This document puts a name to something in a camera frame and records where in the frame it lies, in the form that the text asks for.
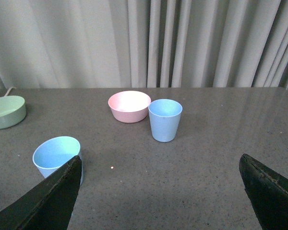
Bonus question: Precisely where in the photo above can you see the green plastic bowl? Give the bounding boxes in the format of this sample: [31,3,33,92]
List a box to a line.
[0,95,26,129]

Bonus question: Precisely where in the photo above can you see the pink plastic bowl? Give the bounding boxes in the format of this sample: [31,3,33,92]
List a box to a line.
[108,91,151,123]

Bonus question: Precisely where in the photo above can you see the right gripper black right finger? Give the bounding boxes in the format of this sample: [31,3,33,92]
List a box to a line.
[239,154,288,230]

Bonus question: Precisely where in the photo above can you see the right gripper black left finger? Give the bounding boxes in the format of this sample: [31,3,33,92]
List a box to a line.
[0,156,82,230]

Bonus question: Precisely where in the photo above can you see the white power cable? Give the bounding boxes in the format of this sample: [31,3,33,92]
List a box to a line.
[3,87,17,97]

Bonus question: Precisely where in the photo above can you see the light blue plastic cup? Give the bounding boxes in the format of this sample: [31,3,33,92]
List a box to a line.
[32,136,84,186]

